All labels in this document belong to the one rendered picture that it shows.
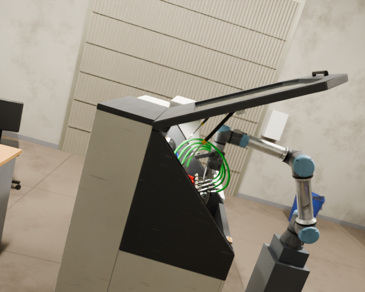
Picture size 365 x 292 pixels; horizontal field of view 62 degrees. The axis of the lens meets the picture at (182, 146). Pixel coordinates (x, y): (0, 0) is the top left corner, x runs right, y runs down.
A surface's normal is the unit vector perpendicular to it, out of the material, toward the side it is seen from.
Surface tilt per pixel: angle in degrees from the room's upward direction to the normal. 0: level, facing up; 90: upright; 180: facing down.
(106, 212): 90
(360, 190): 90
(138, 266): 90
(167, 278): 90
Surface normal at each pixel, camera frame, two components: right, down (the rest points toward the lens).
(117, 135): -0.05, 0.21
